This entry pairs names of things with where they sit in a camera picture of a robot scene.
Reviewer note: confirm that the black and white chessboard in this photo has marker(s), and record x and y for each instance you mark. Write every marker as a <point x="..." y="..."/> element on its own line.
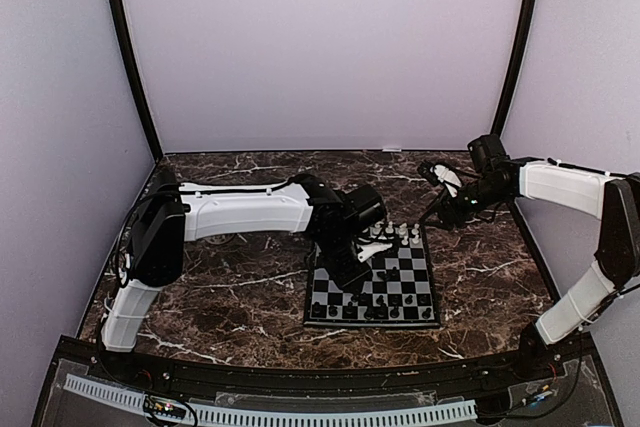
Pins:
<point x="404" y="269"/>

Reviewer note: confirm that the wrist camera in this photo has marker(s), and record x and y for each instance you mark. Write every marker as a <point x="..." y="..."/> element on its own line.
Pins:
<point x="438" y="174"/>
<point x="366" y="251"/>

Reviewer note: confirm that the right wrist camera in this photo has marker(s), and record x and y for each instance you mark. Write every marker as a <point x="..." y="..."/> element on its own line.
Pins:
<point x="438" y="174"/>

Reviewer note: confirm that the black corner frame post left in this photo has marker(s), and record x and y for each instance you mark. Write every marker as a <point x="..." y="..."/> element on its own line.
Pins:
<point x="128" y="58"/>

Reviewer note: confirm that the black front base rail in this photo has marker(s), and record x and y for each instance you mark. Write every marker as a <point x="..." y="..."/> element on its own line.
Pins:
<point x="567" y="387"/>

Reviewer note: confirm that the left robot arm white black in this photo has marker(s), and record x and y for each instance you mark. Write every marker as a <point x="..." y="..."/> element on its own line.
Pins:
<point x="149" y="249"/>

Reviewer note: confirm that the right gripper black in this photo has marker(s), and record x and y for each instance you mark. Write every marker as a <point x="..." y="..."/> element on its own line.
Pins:
<point x="444" y="205"/>

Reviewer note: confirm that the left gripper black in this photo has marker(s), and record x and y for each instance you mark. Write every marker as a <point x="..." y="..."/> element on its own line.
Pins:
<point x="346" y="281"/>

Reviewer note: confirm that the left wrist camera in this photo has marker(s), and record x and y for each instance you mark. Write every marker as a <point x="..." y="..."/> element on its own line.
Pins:
<point x="366" y="251"/>

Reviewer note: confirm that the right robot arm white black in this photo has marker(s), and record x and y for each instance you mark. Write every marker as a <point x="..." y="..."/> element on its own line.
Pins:
<point x="585" y="221"/>

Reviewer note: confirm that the white perforated cable duct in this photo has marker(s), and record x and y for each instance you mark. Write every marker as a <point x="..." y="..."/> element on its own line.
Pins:
<point x="254" y="410"/>

